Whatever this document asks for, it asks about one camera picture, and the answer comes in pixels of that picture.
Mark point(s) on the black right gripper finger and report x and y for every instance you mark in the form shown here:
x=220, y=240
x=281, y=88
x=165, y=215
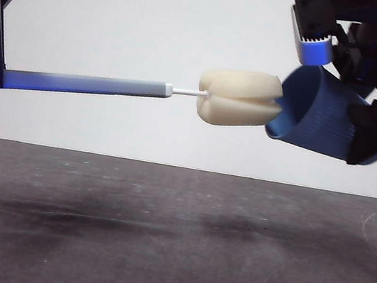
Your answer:
x=373, y=131

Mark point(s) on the pale grey right wrist camera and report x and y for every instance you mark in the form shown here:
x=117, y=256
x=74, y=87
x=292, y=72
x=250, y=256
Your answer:
x=315, y=54

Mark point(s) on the blue ribbed plastic cup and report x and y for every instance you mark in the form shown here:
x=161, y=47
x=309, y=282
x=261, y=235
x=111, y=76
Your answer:
x=321, y=116

